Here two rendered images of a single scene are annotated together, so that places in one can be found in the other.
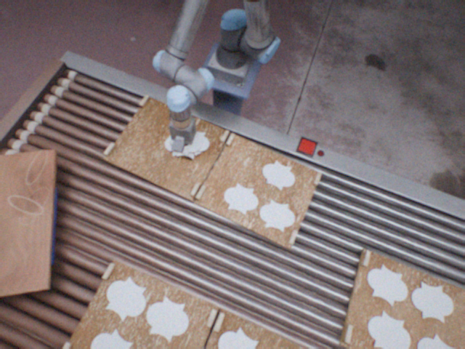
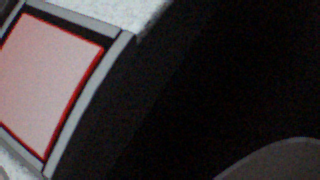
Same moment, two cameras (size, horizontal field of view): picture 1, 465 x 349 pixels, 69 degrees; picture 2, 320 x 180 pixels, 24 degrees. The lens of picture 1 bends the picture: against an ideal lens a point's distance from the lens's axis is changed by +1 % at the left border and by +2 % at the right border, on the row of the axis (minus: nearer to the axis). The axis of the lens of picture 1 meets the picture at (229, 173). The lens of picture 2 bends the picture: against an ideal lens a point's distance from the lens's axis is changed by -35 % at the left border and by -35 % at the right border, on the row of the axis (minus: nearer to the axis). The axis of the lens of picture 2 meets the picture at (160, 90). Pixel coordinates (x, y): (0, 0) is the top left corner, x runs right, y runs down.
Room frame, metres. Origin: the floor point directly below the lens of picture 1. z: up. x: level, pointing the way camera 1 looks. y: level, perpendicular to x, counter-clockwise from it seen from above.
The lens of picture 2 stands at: (0.84, -0.48, 1.25)
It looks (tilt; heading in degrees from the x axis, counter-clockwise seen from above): 61 degrees down; 108
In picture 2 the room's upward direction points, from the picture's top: 5 degrees counter-clockwise
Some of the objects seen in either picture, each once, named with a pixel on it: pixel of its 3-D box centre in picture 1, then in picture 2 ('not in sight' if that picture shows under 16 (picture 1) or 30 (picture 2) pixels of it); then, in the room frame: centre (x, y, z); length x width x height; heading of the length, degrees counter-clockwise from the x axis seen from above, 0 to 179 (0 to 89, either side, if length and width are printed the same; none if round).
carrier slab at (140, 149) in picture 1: (169, 145); not in sight; (0.65, 0.27, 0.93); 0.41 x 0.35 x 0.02; 71
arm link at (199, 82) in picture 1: (194, 83); not in sight; (0.75, 0.16, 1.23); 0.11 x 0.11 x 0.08; 59
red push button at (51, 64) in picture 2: (306, 147); (27, 84); (0.73, -0.32, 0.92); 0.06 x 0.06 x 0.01; 74
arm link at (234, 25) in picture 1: (235, 28); not in sight; (1.15, 0.05, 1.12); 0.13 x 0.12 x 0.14; 59
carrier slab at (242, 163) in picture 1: (259, 187); not in sight; (0.51, -0.13, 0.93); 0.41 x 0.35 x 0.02; 70
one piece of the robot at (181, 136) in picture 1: (180, 132); not in sight; (0.64, 0.20, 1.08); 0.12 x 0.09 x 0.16; 170
